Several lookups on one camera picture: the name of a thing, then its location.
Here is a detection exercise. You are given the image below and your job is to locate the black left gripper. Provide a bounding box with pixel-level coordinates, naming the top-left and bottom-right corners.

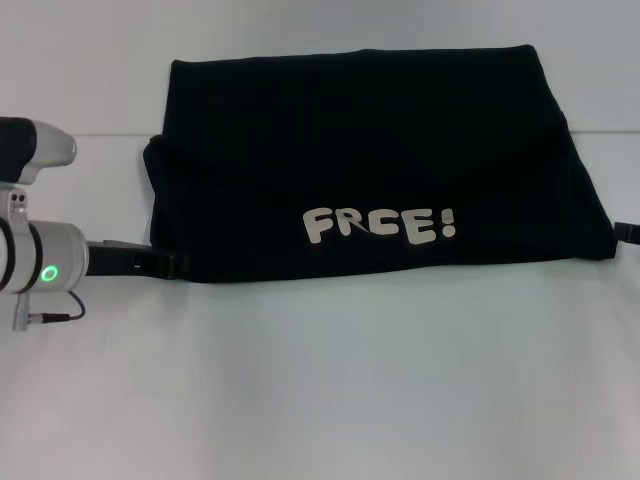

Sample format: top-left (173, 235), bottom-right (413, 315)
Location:
top-left (86, 239), bottom-right (195, 282)

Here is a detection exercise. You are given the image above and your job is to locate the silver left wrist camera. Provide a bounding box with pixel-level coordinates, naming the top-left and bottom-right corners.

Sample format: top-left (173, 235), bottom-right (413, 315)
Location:
top-left (0, 116), bottom-right (78, 187)

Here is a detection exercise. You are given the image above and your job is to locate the black t-shirt with white print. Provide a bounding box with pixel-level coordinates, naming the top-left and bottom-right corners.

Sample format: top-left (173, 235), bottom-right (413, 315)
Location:
top-left (141, 43), bottom-right (618, 287)

